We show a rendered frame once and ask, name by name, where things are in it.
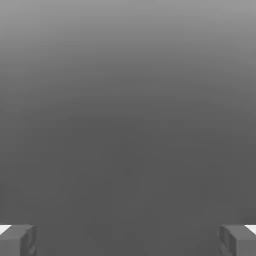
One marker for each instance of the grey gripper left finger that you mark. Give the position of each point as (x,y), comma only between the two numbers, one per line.
(14,242)

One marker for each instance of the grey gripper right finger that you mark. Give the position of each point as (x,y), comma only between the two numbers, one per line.
(242,242)

